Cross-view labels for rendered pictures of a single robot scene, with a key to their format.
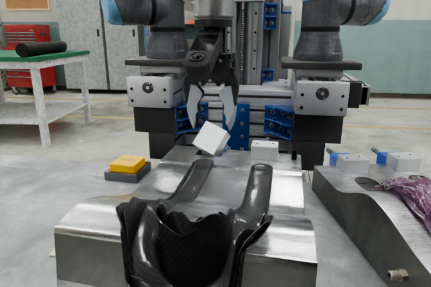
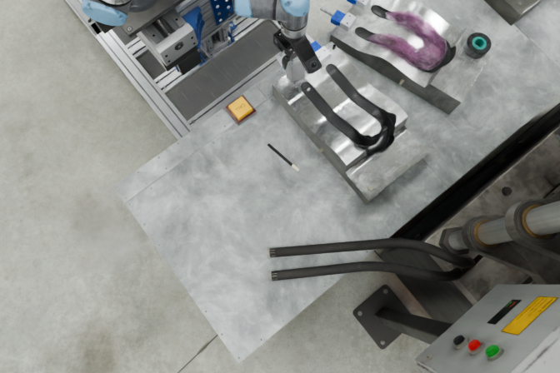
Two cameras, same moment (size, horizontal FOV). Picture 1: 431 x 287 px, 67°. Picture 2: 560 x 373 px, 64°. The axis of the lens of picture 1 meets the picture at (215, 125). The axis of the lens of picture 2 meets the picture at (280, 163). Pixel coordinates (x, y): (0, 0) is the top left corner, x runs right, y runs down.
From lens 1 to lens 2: 1.30 m
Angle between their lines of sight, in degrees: 65
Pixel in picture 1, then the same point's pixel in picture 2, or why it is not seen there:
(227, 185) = (332, 93)
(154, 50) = (141, 5)
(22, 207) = (242, 172)
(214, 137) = (301, 70)
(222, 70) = not seen: hidden behind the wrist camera
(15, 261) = (291, 183)
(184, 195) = (325, 111)
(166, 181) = (311, 112)
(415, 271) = (407, 80)
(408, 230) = (402, 67)
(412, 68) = not seen: outside the picture
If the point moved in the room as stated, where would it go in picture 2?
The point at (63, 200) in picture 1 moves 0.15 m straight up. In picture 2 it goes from (249, 153) to (246, 139)
